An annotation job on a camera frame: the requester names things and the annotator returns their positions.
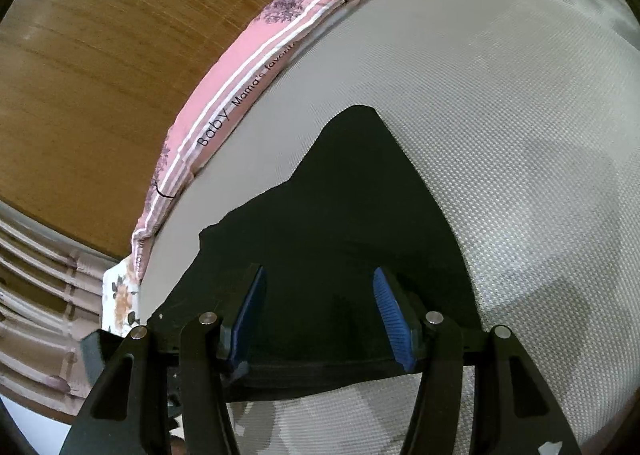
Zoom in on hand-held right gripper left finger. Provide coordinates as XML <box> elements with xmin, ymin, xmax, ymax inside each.
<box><xmin>60</xmin><ymin>262</ymin><xmax>267</xmax><ymax>455</ymax></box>

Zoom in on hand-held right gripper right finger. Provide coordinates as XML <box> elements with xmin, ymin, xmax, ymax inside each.
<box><xmin>372</xmin><ymin>266</ymin><xmax>583</xmax><ymax>455</ymax></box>

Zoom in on black pants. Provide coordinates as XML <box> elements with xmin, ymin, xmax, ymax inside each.
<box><xmin>145</xmin><ymin>105</ymin><xmax>483</xmax><ymax>403</ymax></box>

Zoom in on white floral pillow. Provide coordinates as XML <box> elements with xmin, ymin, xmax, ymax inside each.
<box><xmin>101</xmin><ymin>255</ymin><xmax>146</xmax><ymax>338</ymax></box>

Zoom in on beige curtain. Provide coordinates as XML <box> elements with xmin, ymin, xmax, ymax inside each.
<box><xmin>0</xmin><ymin>202</ymin><xmax>136</xmax><ymax>401</ymax></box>

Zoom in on beige bed sheet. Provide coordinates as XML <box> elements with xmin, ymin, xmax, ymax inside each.
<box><xmin>137</xmin><ymin>0</ymin><xmax>640</xmax><ymax>455</ymax></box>

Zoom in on pink tree-print bolster pillow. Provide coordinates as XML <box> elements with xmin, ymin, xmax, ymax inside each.
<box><xmin>131</xmin><ymin>0</ymin><xmax>382</xmax><ymax>286</ymax></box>

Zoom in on large wooden panel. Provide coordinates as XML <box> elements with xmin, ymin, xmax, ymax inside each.
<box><xmin>0</xmin><ymin>0</ymin><xmax>441</xmax><ymax>256</ymax></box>

